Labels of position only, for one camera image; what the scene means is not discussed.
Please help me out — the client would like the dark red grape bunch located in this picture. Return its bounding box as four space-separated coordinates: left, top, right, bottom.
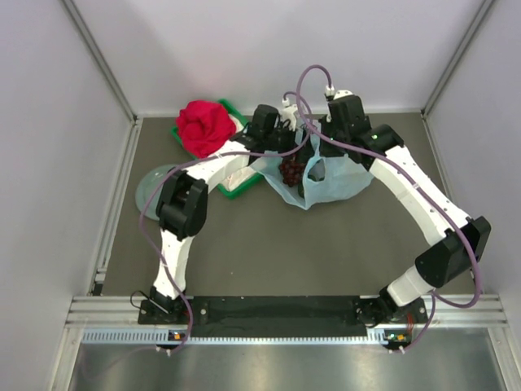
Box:
278 158 305 187

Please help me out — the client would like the aluminium frame rail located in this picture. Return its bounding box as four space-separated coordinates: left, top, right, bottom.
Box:
65 295 508 348

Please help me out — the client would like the purple cable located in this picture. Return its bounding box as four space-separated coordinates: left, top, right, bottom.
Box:
296 64 484 352
138 91 322 354

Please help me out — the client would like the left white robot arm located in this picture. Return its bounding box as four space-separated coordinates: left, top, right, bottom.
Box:
150 104 299 323

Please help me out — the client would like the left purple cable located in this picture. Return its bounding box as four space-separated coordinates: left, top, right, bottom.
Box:
138 91 322 354

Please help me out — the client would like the green plastic tray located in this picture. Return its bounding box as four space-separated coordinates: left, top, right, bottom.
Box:
169 99 264 200

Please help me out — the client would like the white cloth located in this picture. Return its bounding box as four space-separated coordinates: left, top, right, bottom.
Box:
221 114 257 192

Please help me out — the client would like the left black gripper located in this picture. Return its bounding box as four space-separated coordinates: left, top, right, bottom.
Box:
263 121 319 165

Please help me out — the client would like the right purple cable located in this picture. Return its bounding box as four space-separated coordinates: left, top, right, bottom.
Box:
296 64 484 352

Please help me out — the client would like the light blue plastic bag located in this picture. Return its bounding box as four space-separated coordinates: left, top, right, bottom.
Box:
253 134 373 210

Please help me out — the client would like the grey-green plate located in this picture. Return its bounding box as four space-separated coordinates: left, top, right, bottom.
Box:
134 165 176 221

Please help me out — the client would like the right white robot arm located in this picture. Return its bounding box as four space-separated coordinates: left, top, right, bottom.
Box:
320 86 492 323

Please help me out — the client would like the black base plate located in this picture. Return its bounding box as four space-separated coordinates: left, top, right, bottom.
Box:
137 293 428 337

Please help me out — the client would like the red cloth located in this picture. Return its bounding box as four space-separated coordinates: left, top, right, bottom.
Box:
176 100 237 158

